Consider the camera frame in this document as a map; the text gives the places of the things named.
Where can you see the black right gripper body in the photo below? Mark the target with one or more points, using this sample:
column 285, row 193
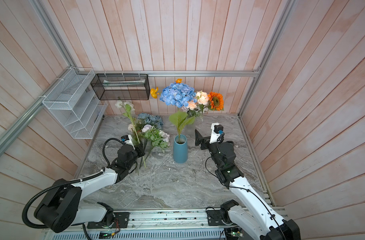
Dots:
column 214, row 150

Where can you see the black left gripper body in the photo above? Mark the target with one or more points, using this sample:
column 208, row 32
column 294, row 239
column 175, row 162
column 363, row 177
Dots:
column 139, row 151

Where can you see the teal cylindrical vase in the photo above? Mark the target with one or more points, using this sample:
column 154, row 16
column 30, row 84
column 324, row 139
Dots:
column 180, row 149

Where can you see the peach pink rose stem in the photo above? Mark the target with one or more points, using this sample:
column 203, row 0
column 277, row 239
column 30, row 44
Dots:
column 199, row 102

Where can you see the orange gerbera flower stem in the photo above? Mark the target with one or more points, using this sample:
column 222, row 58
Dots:
column 216, row 102

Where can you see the white ranunculus stem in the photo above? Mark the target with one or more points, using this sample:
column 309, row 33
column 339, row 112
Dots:
column 134, row 123

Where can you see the light blue hydrangea stem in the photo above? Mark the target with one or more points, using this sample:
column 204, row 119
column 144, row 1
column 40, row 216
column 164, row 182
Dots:
column 182, row 96

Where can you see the yellow orange poppy stem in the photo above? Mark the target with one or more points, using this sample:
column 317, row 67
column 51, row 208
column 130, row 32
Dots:
column 155, row 92

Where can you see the purple white flower bouquet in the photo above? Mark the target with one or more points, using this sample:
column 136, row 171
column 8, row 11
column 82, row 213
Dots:
column 198, row 112

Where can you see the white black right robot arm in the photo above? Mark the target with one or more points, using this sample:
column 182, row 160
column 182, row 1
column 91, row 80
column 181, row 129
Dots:
column 245, row 192

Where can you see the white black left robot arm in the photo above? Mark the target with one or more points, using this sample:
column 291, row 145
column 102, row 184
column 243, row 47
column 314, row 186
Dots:
column 57, row 207

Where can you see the pink white green bouquet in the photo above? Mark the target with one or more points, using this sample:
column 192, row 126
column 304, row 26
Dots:
column 151, row 136

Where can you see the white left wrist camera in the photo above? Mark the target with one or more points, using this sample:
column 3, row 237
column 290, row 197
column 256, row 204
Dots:
column 127, row 140

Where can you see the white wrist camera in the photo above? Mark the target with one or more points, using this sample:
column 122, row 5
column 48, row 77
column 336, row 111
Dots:
column 127, row 140
column 217, row 134

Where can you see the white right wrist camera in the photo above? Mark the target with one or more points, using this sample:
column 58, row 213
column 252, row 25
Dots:
column 217, row 134

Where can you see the black wire mesh basket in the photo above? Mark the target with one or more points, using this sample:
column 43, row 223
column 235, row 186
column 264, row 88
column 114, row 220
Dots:
column 109, row 87

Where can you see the aluminium frame rail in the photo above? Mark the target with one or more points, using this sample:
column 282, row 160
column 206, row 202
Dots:
column 233, row 73

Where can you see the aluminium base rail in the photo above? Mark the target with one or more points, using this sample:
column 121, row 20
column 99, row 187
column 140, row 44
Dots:
column 159, row 224

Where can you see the white wire mesh shelf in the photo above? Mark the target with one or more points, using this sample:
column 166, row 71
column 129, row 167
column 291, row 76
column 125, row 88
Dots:
column 75, row 104

